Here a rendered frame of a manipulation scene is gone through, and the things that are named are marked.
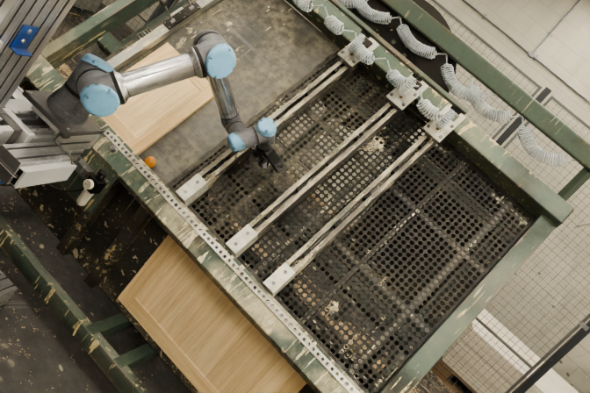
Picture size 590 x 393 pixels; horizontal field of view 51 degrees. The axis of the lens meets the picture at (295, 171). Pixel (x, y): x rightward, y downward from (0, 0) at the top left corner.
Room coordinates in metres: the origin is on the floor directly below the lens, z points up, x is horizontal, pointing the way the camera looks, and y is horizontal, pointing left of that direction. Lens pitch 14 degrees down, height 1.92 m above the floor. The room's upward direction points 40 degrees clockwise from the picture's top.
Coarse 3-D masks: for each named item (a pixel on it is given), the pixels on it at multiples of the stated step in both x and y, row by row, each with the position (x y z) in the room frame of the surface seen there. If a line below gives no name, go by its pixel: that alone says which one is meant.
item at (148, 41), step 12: (204, 0) 3.08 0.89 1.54; (216, 0) 3.12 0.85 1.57; (180, 24) 2.99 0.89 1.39; (144, 36) 2.89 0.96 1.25; (156, 36) 2.91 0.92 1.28; (168, 36) 2.96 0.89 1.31; (132, 48) 2.84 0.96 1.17; (144, 48) 2.87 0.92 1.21; (120, 60) 2.79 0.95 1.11; (132, 60) 2.84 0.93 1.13
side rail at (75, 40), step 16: (128, 0) 2.98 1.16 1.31; (144, 0) 3.05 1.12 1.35; (96, 16) 2.89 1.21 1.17; (112, 16) 2.92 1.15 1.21; (128, 16) 3.02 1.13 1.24; (80, 32) 2.82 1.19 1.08; (96, 32) 2.89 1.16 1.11; (48, 48) 2.74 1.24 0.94; (64, 48) 2.77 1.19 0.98; (80, 48) 2.86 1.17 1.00
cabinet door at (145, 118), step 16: (160, 48) 2.90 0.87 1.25; (144, 64) 2.83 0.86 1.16; (192, 80) 2.83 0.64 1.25; (144, 96) 2.74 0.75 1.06; (160, 96) 2.75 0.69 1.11; (176, 96) 2.77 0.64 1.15; (192, 96) 2.79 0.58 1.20; (208, 96) 2.80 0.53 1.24; (128, 112) 2.67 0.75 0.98; (144, 112) 2.69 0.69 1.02; (160, 112) 2.71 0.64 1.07; (176, 112) 2.72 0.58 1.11; (192, 112) 2.75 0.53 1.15; (112, 128) 2.61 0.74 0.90; (128, 128) 2.63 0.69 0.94; (144, 128) 2.64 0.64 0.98; (160, 128) 2.66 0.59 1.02; (128, 144) 2.58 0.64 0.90; (144, 144) 2.60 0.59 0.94
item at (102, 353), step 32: (32, 192) 2.84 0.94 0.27; (64, 192) 2.80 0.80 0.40; (128, 192) 2.73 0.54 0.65; (0, 224) 2.59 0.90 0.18; (64, 224) 2.78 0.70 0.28; (96, 224) 2.74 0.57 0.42; (128, 224) 2.64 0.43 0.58; (32, 256) 2.56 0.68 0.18; (96, 256) 2.71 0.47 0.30; (128, 256) 2.68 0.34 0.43; (64, 320) 2.44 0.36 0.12; (96, 352) 2.38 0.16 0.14; (160, 352) 2.57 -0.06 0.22; (128, 384) 2.33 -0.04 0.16
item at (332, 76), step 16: (352, 48) 2.90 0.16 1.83; (368, 48) 3.03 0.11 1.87; (336, 64) 2.98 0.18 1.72; (352, 64) 2.96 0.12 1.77; (320, 80) 2.92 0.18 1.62; (336, 80) 2.97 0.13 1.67; (304, 96) 2.88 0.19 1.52; (288, 112) 2.78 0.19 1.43; (224, 160) 2.60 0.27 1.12; (240, 160) 2.64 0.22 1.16; (208, 176) 2.52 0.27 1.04; (176, 192) 2.45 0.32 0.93; (192, 192) 2.46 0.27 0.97
